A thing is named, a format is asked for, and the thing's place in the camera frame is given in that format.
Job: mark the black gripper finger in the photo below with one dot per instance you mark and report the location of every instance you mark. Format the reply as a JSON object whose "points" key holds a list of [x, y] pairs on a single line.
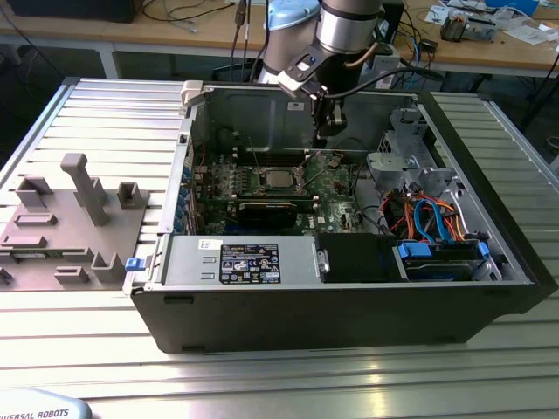
{"points": [[334, 118], [317, 111]]}

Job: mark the silver CPU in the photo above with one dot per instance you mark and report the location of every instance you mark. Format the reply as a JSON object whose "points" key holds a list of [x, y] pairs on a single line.
{"points": [[279, 180]]}

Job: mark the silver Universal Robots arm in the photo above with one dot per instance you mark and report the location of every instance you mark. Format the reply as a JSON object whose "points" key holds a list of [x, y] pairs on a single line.
{"points": [[345, 32]]}

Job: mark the black RAM slot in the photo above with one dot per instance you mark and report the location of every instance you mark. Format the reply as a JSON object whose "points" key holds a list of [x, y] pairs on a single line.
{"points": [[271, 160], [271, 164], [271, 153], [271, 157]]}

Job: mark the metal locking lever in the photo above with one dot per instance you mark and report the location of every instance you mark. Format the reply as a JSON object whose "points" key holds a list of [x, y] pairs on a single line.
{"points": [[254, 155]]}

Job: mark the CPU socket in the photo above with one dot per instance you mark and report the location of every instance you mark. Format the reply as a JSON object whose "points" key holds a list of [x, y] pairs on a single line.
{"points": [[275, 191]]}

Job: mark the CPU cooler heatsink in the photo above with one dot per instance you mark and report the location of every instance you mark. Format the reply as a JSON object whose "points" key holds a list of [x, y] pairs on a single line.
{"points": [[454, 29]]}

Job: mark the grey metal drive cage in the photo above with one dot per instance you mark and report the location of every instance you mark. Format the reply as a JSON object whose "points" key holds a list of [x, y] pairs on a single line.
{"points": [[384, 168]]}

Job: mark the green motherboard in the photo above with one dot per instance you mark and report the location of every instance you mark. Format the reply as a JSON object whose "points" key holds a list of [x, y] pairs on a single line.
{"points": [[338, 205]]}

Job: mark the small black box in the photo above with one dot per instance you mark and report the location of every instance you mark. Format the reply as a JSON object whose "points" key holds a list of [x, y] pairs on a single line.
{"points": [[429, 45]]}

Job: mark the black graphics card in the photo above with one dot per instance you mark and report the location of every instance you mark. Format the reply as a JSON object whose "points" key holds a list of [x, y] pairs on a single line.
{"points": [[266, 214]]}

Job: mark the grey case latch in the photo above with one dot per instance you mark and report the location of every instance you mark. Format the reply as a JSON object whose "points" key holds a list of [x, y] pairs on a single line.
{"points": [[192, 92]]}

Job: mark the wooden desk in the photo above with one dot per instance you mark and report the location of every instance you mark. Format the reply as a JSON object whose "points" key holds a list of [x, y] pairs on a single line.
{"points": [[131, 32], [480, 54]]}

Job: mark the grey electronic device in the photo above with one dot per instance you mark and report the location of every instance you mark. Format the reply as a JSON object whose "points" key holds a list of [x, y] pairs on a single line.
{"points": [[480, 31]]}

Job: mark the blue disk carrier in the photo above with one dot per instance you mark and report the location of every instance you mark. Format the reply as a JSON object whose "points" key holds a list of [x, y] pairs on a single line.
{"points": [[415, 253]]}

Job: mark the blue expansion card retainer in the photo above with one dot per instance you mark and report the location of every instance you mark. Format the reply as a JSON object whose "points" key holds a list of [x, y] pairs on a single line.
{"points": [[180, 205]]}

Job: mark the silver hard disk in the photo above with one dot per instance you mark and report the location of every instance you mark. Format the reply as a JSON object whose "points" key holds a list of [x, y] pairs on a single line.
{"points": [[436, 268]]}

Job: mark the blue cardboard box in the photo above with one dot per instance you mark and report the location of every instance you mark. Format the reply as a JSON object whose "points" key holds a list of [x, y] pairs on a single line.
{"points": [[517, 5]]}

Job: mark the white paper sheets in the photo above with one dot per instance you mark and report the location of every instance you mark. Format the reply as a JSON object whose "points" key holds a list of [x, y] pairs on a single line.
{"points": [[530, 35]]}

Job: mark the grey power supply unit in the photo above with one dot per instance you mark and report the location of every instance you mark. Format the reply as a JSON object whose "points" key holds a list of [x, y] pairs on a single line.
{"points": [[188, 262]]}

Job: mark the black PC case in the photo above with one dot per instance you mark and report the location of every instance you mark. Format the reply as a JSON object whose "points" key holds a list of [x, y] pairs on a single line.
{"points": [[305, 318]]}

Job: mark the blue case latch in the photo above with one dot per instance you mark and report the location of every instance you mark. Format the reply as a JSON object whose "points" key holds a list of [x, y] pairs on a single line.
{"points": [[134, 265]]}

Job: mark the grey parts rack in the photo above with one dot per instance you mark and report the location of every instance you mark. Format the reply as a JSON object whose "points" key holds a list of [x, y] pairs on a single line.
{"points": [[65, 227]]}

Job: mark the pale blue teach pendant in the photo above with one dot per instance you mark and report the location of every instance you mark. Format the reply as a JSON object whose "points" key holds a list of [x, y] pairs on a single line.
{"points": [[39, 406]]}

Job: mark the white case wall sticker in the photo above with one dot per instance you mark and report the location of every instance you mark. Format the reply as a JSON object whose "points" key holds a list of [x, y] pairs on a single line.
{"points": [[296, 106]]}

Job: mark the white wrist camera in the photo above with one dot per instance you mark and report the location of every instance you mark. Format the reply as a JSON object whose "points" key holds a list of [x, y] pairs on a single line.
{"points": [[292, 83]]}

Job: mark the grey metal case bracket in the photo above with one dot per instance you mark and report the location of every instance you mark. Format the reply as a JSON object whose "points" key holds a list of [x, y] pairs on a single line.
{"points": [[408, 124]]}

